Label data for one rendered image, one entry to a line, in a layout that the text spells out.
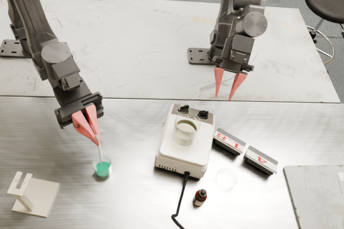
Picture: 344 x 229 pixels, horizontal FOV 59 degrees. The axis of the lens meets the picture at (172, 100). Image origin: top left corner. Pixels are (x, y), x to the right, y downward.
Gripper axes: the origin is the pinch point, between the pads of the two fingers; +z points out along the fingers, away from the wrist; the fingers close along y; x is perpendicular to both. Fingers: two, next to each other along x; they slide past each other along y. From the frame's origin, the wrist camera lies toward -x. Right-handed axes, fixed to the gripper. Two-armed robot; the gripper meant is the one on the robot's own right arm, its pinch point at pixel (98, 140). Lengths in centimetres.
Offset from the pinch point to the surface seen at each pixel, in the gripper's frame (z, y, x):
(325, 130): 23, 63, 17
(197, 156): 11.6, 19.9, 8.4
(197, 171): 14.1, 18.9, 11.8
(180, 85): -13.0, 33.7, 17.9
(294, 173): 28, 43, 16
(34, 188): -3.9, -15.7, 16.8
